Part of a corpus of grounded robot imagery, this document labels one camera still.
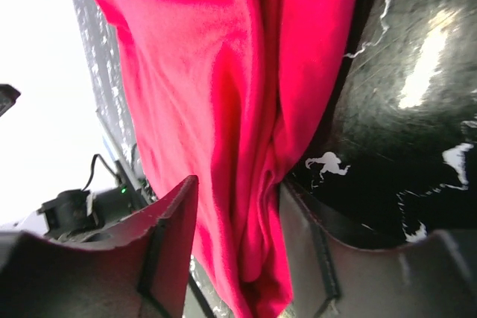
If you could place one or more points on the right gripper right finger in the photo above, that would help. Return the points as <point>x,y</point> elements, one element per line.
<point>342,269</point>

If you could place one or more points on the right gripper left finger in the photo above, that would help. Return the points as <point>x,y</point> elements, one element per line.
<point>138,267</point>

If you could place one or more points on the red t shirt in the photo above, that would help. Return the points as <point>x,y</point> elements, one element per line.
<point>231,91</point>

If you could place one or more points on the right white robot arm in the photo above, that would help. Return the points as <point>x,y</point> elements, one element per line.
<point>75,215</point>

